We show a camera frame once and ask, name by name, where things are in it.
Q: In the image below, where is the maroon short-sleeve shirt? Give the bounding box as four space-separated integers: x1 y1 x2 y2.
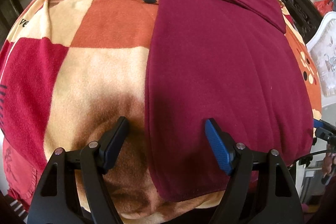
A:
145 0 313 202

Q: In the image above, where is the right hand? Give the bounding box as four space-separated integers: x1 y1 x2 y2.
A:
322 153 335 176

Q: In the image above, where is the white ornate chair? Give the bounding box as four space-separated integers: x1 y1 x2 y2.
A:
306 11 336 107

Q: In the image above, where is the dark carved wooden headboard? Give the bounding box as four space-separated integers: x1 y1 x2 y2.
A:
282 0 322 44

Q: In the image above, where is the red plastic bag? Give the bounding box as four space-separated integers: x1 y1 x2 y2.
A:
314 0 334 16

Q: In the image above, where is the red orange patchwork blanket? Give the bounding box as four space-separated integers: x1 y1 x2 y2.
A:
1 0 322 223

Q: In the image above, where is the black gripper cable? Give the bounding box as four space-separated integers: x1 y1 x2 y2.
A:
297 148 336 168

